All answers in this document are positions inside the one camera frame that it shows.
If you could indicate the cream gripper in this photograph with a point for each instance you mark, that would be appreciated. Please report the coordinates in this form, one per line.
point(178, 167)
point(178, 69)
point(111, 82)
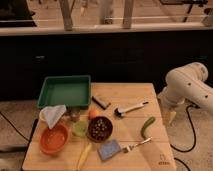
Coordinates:
point(168, 114)

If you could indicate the white handled dish brush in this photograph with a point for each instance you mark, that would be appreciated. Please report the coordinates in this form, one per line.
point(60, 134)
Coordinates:
point(120, 112)

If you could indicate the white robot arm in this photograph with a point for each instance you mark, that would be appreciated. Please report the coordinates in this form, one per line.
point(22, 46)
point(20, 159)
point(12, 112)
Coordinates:
point(186, 82)

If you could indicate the green plastic tray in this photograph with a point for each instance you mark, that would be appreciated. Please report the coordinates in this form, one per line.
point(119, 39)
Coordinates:
point(72, 91)

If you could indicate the green chili pepper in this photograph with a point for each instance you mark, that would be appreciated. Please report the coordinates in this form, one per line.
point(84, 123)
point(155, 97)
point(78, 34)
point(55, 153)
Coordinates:
point(146, 124)

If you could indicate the silver fork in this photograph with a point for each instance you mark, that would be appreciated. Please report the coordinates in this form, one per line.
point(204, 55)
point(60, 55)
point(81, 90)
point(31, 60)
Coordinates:
point(131, 147)

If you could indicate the blue sponge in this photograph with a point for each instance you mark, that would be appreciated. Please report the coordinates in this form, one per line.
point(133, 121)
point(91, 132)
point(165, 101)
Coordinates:
point(108, 150)

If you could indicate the dark brown bowl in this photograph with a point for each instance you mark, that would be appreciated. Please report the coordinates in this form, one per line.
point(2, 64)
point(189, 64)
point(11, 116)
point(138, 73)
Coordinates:
point(99, 129)

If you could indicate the orange fruit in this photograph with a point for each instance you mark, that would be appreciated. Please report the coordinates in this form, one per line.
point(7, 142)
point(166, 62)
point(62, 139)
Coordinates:
point(93, 113)

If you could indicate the light green small cup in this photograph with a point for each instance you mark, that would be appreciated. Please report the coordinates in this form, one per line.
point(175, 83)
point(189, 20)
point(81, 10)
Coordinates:
point(79, 128)

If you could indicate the yellow banana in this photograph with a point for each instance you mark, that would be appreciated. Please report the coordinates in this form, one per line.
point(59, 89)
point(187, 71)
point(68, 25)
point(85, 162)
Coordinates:
point(83, 156)

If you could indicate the small glass jar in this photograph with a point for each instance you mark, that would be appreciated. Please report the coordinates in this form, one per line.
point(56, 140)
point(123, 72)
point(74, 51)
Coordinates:
point(74, 114)

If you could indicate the orange plastic bowl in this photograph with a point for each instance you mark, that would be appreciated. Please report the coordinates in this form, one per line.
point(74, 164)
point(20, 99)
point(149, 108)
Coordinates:
point(53, 140)

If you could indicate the white crumpled cloth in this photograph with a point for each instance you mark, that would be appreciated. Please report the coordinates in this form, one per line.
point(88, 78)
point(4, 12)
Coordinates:
point(52, 114)

